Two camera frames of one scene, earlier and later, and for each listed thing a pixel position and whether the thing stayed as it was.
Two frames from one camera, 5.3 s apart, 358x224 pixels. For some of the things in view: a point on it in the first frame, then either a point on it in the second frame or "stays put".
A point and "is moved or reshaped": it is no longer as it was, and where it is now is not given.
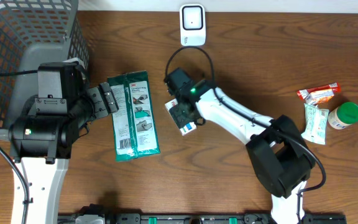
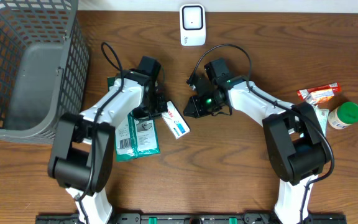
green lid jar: (344, 115) stays put
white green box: (184, 130) is moved or reshaped
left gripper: (97, 96) → (145, 115)
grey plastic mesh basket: (15, 35) stays put
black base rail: (198, 218) stays put
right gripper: (178, 116) → (194, 100)
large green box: (134, 126) stays put
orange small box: (319, 97) stays put
